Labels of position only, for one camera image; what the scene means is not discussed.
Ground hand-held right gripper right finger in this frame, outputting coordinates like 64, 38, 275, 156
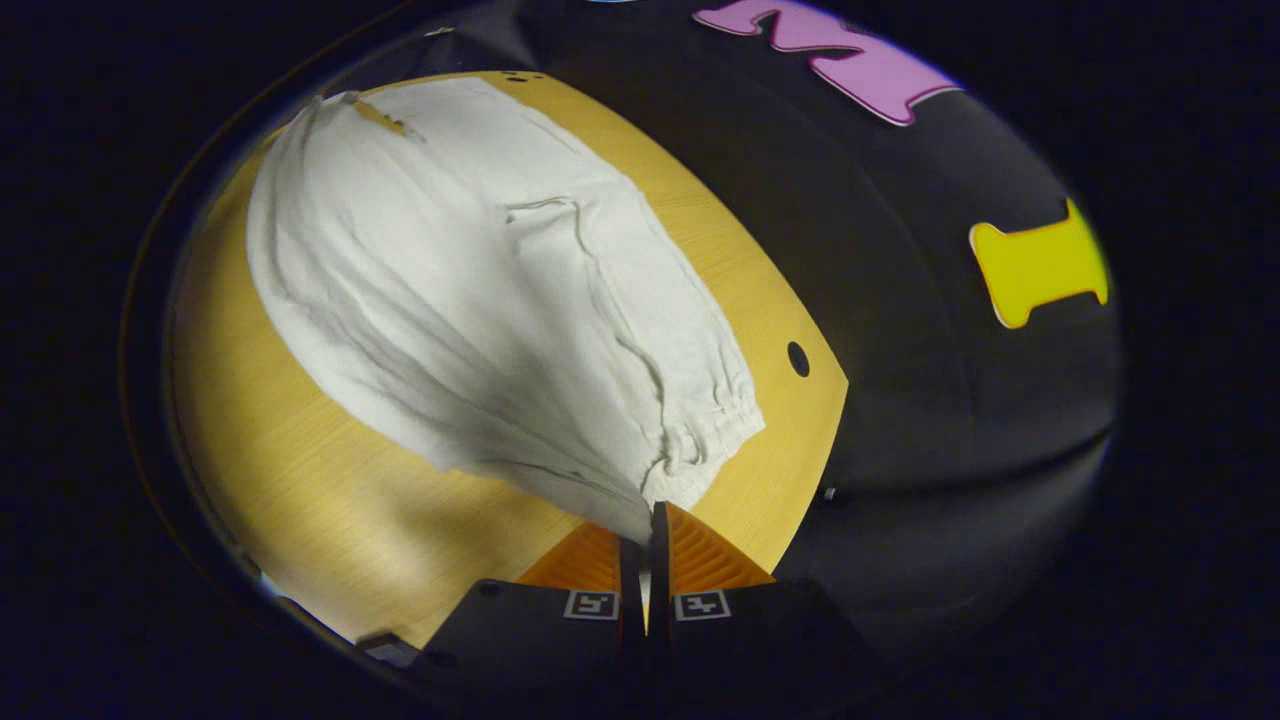
647, 501, 882, 707

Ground white jeans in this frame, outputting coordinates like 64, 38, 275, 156
247, 77, 767, 547

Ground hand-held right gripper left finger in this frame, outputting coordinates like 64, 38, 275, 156
415, 520, 648, 701

